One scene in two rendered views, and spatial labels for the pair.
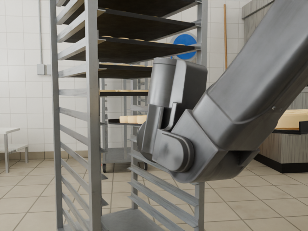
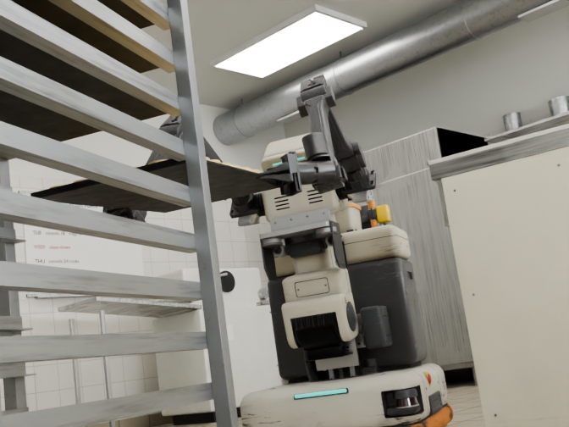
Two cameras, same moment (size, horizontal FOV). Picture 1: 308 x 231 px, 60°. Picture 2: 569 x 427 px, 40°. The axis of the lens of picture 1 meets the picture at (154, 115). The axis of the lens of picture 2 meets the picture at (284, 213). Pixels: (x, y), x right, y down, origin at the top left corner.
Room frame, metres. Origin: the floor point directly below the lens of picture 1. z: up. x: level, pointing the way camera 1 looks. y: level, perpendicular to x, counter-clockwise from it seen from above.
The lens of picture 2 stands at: (1.66, 1.39, 0.36)
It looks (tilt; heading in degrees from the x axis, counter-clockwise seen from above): 11 degrees up; 230
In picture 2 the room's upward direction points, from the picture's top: 8 degrees counter-clockwise
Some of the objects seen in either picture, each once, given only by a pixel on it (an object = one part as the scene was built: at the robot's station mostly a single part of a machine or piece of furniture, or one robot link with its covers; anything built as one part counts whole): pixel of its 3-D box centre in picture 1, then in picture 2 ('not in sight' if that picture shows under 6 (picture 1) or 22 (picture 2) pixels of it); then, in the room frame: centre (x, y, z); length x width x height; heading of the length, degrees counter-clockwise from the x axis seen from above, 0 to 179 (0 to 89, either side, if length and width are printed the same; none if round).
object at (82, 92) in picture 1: (76, 92); (82, 56); (1.13, 0.33, 0.87); 0.64 x 0.03 x 0.03; 31
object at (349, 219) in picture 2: not in sight; (331, 224); (-0.45, -0.85, 0.87); 0.23 x 0.15 x 0.11; 121
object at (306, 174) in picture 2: not in sight; (300, 173); (0.40, -0.03, 0.81); 0.07 x 0.07 x 0.10; 76
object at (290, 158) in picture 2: not in sight; (273, 171); (0.47, -0.04, 0.82); 0.09 x 0.07 x 0.07; 166
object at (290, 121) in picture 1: (287, 120); not in sight; (0.36, -0.18, 0.84); 0.05 x 0.05 x 0.02
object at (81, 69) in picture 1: (75, 70); (77, 2); (1.13, 0.33, 0.96); 0.64 x 0.03 x 0.03; 31
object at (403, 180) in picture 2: not in sight; (411, 268); (-3.55, -3.20, 1.02); 1.40 x 0.91 x 2.05; 97
